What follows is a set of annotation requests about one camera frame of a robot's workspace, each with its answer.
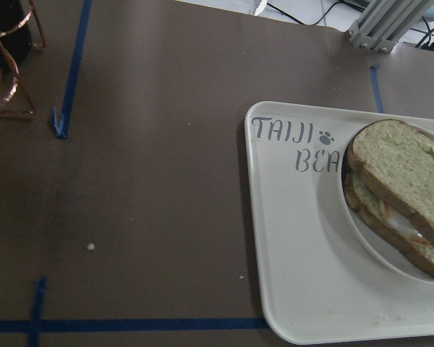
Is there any bread slice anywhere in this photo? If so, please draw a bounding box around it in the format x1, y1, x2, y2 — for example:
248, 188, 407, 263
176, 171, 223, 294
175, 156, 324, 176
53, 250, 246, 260
343, 171, 434, 283
346, 119, 434, 246

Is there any fried egg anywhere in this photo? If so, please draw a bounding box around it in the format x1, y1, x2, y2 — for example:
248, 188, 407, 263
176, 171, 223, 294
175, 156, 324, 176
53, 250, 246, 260
378, 200, 430, 247

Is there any copper wire bottle rack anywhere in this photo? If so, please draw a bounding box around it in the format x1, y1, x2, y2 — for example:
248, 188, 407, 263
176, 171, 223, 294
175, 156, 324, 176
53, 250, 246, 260
0, 1, 46, 119

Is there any cream bear tray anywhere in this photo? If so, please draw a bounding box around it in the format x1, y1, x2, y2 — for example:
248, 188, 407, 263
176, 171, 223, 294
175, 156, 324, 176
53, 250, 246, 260
244, 101, 434, 344

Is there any white round plate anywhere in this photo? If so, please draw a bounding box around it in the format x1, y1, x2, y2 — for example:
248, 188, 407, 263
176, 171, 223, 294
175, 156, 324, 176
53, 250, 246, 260
341, 119, 434, 283

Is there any aluminium frame post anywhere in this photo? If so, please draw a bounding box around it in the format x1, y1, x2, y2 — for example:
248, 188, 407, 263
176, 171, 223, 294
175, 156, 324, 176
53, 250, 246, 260
346, 0, 434, 53

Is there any dark wine bottle far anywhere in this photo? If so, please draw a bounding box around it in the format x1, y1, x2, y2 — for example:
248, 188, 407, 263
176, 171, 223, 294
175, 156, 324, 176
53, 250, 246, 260
0, 0, 31, 68

